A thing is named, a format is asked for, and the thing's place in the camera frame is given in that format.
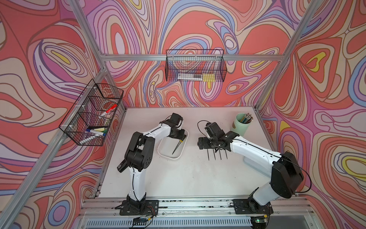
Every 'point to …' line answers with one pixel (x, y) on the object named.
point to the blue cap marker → (96, 132)
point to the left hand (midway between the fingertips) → (183, 135)
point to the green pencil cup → (241, 128)
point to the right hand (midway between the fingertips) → (205, 146)
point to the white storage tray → (172, 148)
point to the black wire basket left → (87, 121)
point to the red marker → (112, 108)
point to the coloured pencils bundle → (247, 118)
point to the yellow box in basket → (208, 77)
